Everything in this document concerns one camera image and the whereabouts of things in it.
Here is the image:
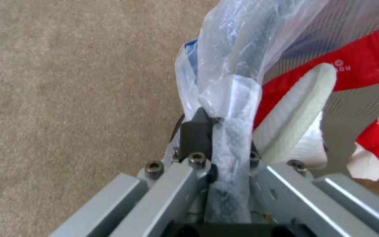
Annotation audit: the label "left gripper left finger black wedge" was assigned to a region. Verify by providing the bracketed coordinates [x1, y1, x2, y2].
[49, 107, 219, 237]

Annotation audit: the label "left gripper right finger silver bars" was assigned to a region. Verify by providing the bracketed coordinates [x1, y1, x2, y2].
[247, 151, 379, 237]

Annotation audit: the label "clear plastic bin bag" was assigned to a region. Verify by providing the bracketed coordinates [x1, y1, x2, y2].
[174, 0, 340, 224]

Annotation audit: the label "silver metal mesh trash bin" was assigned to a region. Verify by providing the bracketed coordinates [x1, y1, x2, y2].
[261, 0, 379, 179]

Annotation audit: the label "torn white paper piece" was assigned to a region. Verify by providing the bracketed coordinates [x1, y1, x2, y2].
[346, 147, 379, 186]

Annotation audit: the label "blue plastic packet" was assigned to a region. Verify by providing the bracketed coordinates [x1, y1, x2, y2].
[180, 39, 201, 76]

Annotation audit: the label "white ribbed foam slipper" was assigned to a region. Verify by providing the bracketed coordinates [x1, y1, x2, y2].
[253, 62, 338, 165]

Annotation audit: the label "beige carpet rug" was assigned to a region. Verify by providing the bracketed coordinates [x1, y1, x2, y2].
[0, 0, 220, 237]

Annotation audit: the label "large red snack wrapper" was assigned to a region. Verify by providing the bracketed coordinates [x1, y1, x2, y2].
[253, 31, 379, 129]

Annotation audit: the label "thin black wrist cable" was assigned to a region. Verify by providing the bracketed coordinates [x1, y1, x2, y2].
[170, 113, 186, 144]

